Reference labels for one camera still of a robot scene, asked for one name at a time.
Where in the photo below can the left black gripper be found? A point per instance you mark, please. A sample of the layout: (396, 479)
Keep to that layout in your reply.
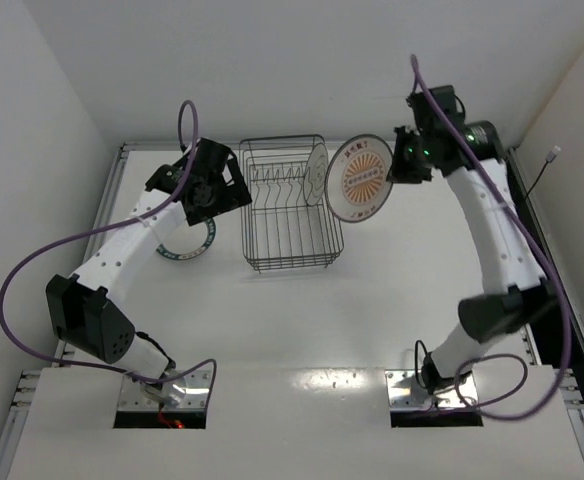
(220, 201)

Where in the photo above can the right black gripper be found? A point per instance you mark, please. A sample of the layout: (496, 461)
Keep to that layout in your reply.
(402, 157)

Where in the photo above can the orange sunburst plate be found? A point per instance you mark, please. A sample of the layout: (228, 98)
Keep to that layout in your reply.
(356, 185)

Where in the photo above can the white plate grey flower pattern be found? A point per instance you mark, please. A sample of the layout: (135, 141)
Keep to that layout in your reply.
(315, 174)

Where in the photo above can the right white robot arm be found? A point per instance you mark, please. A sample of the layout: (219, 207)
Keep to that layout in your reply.
(516, 290)

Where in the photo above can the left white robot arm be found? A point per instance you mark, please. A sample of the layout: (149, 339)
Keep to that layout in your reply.
(86, 307)

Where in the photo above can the green rimmed white plate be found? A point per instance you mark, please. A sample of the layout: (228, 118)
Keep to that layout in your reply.
(211, 231)

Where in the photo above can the grey wire dish rack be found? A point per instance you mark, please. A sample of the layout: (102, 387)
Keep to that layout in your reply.
(279, 230)

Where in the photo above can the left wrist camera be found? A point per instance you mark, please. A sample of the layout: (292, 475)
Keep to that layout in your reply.
(165, 179)

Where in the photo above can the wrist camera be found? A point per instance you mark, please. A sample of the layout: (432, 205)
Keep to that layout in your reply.
(165, 179)
(483, 139)

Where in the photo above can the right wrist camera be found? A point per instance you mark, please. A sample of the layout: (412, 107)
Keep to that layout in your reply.
(483, 139)

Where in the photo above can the black cable white plug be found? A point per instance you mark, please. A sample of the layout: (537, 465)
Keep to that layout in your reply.
(549, 159)

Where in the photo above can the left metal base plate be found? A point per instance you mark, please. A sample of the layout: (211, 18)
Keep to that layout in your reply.
(188, 394)

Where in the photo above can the metal base plate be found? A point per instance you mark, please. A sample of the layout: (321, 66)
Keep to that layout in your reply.
(188, 394)
(405, 395)

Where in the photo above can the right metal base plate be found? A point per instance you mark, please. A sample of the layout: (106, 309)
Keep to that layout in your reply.
(405, 395)

